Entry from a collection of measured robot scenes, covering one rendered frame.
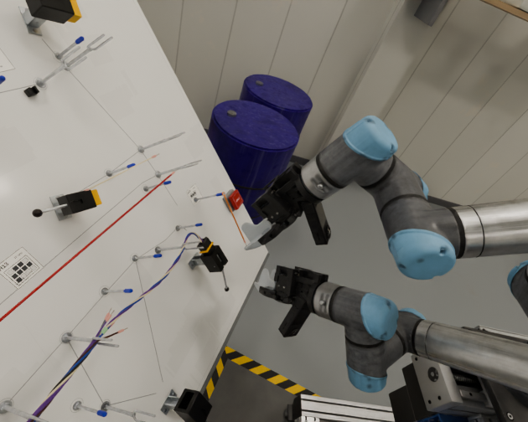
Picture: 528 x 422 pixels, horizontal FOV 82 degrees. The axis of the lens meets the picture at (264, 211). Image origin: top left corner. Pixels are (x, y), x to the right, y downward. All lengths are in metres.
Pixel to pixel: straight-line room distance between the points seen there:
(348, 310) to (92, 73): 0.72
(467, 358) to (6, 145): 0.87
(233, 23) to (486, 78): 2.24
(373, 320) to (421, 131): 3.03
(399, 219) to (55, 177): 0.60
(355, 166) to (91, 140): 0.53
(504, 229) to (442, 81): 2.90
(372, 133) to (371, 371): 0.44
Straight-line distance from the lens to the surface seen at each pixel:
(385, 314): 0.60
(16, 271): 0.64
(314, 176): 0.53
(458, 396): 0.96
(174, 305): 0.82
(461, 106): 3.55
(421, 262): 0.46
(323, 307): 0.66
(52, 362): 0.68
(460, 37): 3.26
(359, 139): 0.49
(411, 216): 0.48
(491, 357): 0.68
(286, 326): 0.75
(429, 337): 0.72
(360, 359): 0.67
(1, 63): 0.73
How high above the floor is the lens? 1.76
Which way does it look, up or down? 42 degrees down
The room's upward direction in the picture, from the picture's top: 24 degrees clockwise
